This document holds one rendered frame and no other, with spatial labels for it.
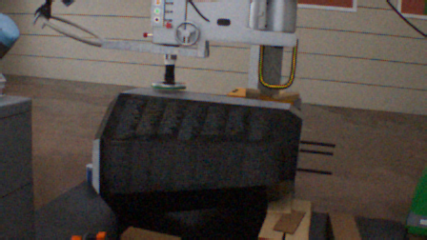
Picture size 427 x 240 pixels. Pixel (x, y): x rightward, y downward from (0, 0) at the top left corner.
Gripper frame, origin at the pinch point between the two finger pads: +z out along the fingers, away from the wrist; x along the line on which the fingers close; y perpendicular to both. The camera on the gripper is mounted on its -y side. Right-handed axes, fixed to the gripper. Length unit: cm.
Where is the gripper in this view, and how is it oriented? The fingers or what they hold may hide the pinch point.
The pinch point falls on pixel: (38, 25)
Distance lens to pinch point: 285.7
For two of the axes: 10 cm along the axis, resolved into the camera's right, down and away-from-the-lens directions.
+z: -4.4, 8.8, 1.8
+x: 8.4, 3.3, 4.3
